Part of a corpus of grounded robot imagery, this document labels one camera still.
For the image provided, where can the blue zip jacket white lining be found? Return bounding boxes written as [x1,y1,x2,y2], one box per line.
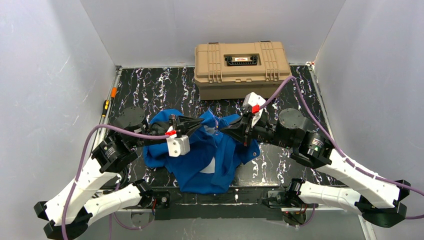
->
[142,109,261,194]

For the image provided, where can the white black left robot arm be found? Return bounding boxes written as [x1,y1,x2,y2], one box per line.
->
[34,107,203,240]

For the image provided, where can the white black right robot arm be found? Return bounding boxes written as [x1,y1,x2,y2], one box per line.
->
[221,108,410,228]

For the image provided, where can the tan plastic toolbox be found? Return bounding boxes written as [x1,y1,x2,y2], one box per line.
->
[194,41,292,101]

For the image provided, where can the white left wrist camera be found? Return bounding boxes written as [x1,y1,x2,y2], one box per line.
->
[166,134,191,158]

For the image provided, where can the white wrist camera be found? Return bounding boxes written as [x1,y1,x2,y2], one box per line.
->
[166,134,191,158]
[242,92,266,128]

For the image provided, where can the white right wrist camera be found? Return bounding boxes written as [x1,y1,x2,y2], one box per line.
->
[242,92,266,128]

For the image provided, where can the yellow black handled screwdriver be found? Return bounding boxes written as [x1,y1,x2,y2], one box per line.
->
[101,99,110,118]

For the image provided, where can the orange handled screwdriver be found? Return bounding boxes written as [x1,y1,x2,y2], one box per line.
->
[110,87,117,99]

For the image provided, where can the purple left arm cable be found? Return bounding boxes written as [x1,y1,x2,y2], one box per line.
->
[61,124,176,240]

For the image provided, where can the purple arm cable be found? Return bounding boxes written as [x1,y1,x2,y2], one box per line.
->
[61,124,176,240]
[258,75,424,220]

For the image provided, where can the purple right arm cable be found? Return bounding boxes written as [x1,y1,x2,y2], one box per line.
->
[258,75,424,220]

